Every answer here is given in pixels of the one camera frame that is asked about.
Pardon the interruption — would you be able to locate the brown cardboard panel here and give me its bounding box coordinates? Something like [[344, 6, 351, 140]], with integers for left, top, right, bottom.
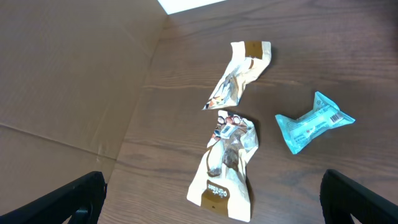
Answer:
[[1, 0, 167, 214]]

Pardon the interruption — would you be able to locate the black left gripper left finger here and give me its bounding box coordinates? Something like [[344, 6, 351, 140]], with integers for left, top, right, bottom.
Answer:
[[1, 171, 107, 224]]

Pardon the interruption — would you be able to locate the cream crumpled snack bag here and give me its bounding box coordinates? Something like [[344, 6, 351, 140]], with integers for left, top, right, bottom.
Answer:
[[203, 41, 272, 110]]

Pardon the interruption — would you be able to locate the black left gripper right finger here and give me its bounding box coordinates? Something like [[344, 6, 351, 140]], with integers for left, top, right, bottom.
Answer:
[[320, 169, 397, 224]]

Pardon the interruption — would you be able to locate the cream brown snack bag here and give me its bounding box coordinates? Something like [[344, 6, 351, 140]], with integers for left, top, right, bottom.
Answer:
[[187, 110, 259, 222]]

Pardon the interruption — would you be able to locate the teal snack wrapper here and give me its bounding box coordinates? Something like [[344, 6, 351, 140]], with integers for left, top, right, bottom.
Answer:
[[275, 91, 355, 154]]

